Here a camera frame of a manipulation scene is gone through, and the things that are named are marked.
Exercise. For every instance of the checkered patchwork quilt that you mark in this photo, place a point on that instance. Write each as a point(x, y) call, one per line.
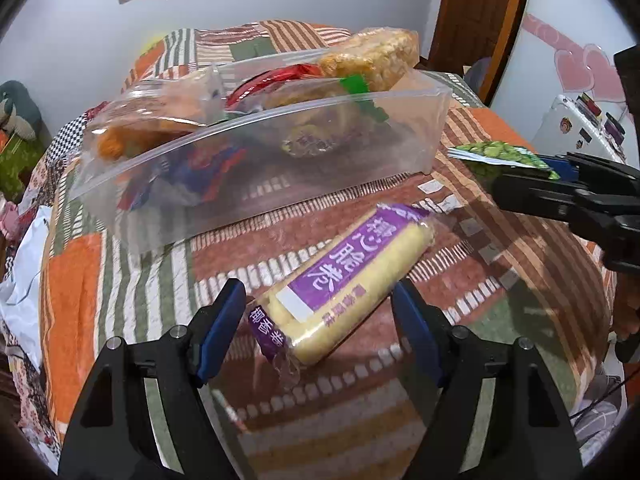
point(64, 147)

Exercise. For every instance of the pile of pillows and clothes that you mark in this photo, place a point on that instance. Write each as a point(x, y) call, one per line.
point(20, 116)

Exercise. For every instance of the green pea snack packet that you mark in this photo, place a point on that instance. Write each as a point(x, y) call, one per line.
point(491, 159)

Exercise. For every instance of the white plastic bag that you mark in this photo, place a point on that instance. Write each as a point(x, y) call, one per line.
point(20, 289)

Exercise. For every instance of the clear plastic storage bin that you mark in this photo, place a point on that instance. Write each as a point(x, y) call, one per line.
point(268, 179)

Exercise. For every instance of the puffed rice cake pack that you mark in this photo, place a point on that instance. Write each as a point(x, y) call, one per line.
point(381, 56)

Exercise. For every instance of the brown wooden door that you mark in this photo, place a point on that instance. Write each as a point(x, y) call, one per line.
point(468, 31)

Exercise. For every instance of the green gift box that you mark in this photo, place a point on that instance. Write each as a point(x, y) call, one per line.
point(18, 158)

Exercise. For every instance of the orange fried snack bag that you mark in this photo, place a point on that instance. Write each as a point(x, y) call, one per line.
point(153, 112)

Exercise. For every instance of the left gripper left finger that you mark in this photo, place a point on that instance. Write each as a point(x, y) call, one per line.
point(140, 414)

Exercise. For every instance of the red snack bag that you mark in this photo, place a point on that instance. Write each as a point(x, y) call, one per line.
point(270, 77)

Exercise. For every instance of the pink plush toy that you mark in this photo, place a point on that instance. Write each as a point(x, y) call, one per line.
point(9, 219)

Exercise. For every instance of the purple label wafer roll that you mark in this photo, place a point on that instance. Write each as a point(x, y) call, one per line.
point(301, 320)

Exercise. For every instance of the white sliding door with hearts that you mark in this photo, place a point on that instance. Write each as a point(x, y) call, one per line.
point(565, 47)

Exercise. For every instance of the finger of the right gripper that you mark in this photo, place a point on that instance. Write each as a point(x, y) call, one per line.
point(556, 200)
point(585, 164)

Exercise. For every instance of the zip bag green seal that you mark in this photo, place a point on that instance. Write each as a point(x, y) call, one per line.
point(322, 129)

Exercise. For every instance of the blue chip snack bag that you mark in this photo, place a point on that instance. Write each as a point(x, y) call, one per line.
point(186, 177)

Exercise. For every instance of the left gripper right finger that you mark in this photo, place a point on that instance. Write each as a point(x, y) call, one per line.
point(496, 411)

